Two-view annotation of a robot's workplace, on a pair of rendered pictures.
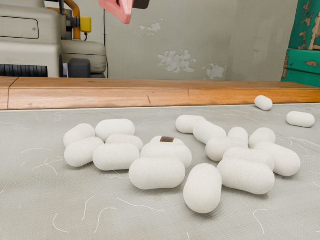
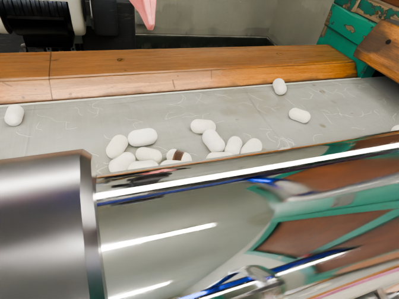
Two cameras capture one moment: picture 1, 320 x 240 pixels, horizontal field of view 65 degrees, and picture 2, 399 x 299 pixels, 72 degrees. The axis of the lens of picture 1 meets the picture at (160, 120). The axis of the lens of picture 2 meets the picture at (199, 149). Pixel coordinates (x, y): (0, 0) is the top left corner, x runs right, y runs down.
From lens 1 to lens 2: 16 cm
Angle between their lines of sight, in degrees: 25
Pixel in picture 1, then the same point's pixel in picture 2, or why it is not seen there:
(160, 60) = not seen: outside the picture
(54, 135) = (97, 137)
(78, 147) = (118, 165)
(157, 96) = (181, 80)
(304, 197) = not seen: hidden behind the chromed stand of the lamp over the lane
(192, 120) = (203, 126)
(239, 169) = not seen: hidden behind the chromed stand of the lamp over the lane
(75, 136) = (114, 151)
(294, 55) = (337, 13)
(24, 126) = (72, 125)
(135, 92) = (161, 77)
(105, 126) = (135, 137)
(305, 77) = (341, 42)
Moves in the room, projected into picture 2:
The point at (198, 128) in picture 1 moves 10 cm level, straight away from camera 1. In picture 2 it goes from (205, 137) to (217, 98)
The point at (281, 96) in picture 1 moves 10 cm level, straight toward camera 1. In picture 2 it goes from (303, 73) to (290, 95)
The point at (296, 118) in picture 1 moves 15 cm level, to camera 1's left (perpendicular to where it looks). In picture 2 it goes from (295, 115) to (198, 103)
